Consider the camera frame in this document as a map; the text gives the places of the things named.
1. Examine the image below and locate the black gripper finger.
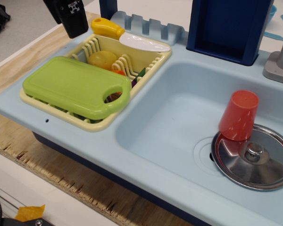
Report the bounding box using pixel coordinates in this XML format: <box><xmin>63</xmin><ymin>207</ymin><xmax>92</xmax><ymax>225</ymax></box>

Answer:
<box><xmin>53</xmin><ymin>0</ymin><xmax>89</xmax><ymax>39</ymax></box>
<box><xmin>43</xmin><ymin>0</ymin><xmax>61</xmax><ymax>24</ymax></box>

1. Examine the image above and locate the yellow handled white toy knife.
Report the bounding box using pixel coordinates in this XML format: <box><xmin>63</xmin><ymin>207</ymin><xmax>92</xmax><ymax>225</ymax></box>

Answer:
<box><xmin>91</xmin><ymin>17</ymin><xmax>171</xmax><ymax>52</ymax></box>

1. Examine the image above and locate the green plastic cutting board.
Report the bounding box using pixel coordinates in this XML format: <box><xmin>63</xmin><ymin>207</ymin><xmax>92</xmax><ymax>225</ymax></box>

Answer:
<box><xmin>23</xmin><ymin>56</ymin><xmax>132</xmax><ymax>120</ymax></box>

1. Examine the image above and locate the wooden board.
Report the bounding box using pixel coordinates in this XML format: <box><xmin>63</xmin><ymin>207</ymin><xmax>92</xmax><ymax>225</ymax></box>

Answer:
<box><xmin>0</xmin><ymin>13</ymin><xmax>194</xmax><ymax>226</ymax></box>

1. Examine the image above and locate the yellow toy potato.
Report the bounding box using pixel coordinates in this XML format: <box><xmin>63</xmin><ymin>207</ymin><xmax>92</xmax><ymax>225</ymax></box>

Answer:
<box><xmin>87</xmin><ymin>50</ymin><xmax>117</xmax><ymax>71</ymax></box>

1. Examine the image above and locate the orange toy vegetable piece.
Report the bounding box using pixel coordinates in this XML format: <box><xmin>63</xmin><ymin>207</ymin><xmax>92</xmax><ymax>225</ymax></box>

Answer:
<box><xmin>111</xmin><ymin>69</ymin><xmax>126</xmax><ymax>76</ymax></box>

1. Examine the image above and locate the cream plastic dish rack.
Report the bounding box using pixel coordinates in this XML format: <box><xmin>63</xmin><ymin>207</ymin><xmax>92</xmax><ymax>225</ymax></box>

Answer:
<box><xmin>19</xmin><ymin>34</ymin><xmax>171</xmax><ymax>132</ymax></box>

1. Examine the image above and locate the purple green toy vegetable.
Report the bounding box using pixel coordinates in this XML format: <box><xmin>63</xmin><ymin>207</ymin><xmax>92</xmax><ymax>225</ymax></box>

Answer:
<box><xmin>132</xmin><ymin>68</ymin><xmax>146</xmax><ymax>87</ymax></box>

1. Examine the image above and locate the light blue toy sink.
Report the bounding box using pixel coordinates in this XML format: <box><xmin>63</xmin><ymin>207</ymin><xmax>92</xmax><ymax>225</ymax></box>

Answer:
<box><xmin>0</xmin><ymin>40</ymin><xmax>283</xmax><ymax>226</ymax></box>

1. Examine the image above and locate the dark blue plastic box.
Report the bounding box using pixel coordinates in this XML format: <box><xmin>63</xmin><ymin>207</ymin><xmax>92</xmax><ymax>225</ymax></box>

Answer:
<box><xmin>186</xmin><ymin>0</ymin><xmax>274</xmax><ymax>66</ymax></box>

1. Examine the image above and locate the red plastic cup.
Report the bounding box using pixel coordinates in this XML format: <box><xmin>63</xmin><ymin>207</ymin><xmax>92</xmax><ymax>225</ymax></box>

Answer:
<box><xmin>218</xmin><ymin>90</ymin><xmax>259</xmax><ymax>141</ymax></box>

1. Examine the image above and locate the yellow tape piece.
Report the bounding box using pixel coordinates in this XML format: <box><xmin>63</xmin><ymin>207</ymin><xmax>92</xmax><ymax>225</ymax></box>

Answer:
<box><xmin>15</xmin><ymin>204</ymin><xmax>45</xmax><ymax>222</ymax></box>

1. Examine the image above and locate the shiny metal pot lid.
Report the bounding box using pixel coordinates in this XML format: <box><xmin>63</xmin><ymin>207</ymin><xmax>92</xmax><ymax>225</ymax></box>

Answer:
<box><xmin>211</xmin><ymin>124</ymin><xmax>283</xmax><ymax>191</ymax></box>

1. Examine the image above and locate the dark metal bracket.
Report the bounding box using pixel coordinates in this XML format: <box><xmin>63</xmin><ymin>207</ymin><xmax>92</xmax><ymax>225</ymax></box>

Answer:
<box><xmin>0</xmin><ymin>218</ymin><xmax>53</xmax><ymax>226</ymax></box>

